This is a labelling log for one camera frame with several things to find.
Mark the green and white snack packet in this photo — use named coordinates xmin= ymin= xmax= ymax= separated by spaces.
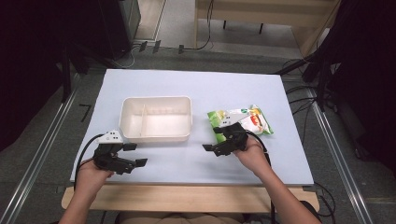
xmin=206 ymin=104 xmax=276 ymax=145

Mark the white floor cable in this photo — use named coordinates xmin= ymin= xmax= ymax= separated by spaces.
xmin=110 ymin=45 xmax=139 ymax=70

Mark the black floor cable with plug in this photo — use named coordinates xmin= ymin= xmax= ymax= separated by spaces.
xmin=177 ymin=0 xmax=216 ymax=55

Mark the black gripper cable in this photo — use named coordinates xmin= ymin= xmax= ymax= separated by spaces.
xmin=246 ymin=130 xmax=277 ymax=224
xmin=73 ymin=133 xmax=105 ymax=191

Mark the light wooden table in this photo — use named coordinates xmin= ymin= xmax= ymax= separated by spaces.
xmin=61 ymin=182 xmax=320 ymax=214

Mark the metal floor rail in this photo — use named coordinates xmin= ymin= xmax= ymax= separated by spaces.
xmin=0 ymin=74 xmax=82 ymax=224
xmin=305 ymin=88 xmax=375 ymax=224

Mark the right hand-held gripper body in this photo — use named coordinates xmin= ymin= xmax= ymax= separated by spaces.
xmin=214 ymin=112 xmax=250 ymax=158

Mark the dark cabinet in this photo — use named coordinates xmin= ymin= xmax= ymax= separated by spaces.
xmin=92 ymin=0 xmax=142 ymax=62

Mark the person's right hand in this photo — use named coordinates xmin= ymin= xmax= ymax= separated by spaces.
xmin=233 ymin=135 xmax=273 ymax=178

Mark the white divided plastic container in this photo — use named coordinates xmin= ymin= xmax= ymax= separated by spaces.
xmin=119 ymin=95 xmax=193 ymax=145

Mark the person's left hand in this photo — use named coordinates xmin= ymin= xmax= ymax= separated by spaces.
xmin=75 ymin=158 xmax=115 ymax=191

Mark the light wooden bench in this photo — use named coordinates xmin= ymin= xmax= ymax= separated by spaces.
xmin=193 ymin=0 xmax=341 ymax=58

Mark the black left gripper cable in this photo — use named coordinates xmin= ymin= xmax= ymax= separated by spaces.
xmin=73 ymin=133 xmax=105 ymax=191

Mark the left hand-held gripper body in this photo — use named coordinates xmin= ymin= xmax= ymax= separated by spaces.
xmin=92 ymin=129 xmax=135 ymax=175

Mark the bundle of black floor cables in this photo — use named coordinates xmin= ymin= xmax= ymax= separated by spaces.
xmin=281 ymin=58 xmax=319 ymax=147

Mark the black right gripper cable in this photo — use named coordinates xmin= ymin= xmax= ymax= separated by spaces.
xmin=246 ymin=130 xmax=277 ymax=224

